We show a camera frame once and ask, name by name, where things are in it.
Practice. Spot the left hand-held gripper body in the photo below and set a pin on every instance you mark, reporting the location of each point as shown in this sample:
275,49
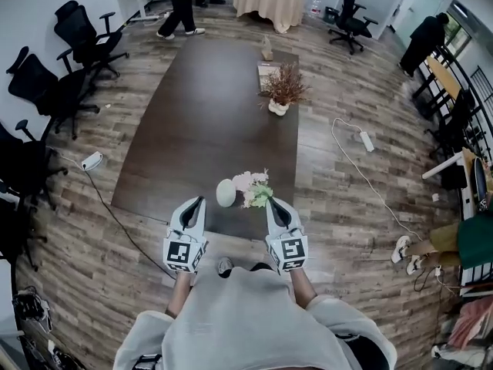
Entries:
181,253

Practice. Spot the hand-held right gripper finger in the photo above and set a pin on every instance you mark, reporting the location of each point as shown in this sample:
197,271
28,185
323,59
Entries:
272,224
292,222

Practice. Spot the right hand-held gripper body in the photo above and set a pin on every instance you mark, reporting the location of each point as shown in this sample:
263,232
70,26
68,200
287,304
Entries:
290,251

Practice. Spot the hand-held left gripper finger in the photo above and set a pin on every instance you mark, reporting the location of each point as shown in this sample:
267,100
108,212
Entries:
181,214
199,222

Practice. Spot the pink flowers with green leaves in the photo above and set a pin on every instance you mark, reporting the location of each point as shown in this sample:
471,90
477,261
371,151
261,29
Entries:
259,196

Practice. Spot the white round vase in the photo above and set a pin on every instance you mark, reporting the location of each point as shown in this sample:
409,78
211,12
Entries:
225,193

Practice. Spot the small cream flower sprig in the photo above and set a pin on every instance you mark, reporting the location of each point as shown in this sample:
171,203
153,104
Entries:
265,175

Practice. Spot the pale pink flower bunch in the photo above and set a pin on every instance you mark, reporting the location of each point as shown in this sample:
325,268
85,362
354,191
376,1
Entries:
246,180

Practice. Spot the person's left forearm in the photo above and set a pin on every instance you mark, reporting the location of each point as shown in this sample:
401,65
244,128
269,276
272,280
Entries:
180,291

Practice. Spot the person's right forearm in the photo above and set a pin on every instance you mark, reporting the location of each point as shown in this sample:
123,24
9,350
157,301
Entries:
302,287

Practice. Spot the person's black trousers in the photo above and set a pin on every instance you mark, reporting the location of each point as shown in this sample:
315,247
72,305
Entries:
262,267

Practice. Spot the person's left shoe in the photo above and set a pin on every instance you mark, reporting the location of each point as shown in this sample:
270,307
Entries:
224,266

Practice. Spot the person's grey shirt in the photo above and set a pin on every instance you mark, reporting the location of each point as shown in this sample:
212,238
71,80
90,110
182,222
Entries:
239,322

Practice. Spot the dark wooden table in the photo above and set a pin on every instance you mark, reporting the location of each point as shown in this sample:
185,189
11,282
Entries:
215,129

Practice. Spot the white power strip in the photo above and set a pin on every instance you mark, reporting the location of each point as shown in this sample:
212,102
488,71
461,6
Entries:
92,161
367,141

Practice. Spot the dried brown plant white pot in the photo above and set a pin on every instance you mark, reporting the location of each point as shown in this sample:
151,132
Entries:
285,87

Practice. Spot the beige book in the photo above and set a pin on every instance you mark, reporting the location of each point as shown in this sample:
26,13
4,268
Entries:
265,69

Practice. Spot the wooden tissue box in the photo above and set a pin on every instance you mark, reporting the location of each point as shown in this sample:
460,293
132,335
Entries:
266,50

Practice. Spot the black office chair curved headrest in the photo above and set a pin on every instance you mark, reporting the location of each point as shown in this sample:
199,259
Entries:
46,87

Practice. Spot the pink cloth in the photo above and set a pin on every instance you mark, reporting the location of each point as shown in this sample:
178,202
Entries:
471,322

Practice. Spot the light wooden desk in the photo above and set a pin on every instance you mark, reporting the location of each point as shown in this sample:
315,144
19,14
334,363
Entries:
443,75

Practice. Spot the black crate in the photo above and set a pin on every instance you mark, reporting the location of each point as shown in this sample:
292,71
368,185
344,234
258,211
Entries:
331,15

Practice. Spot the clear water jug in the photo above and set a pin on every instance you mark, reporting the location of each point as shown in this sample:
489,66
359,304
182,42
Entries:
316,6

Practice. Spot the white desk frame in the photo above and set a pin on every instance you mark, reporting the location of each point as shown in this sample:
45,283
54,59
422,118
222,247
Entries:
443,167

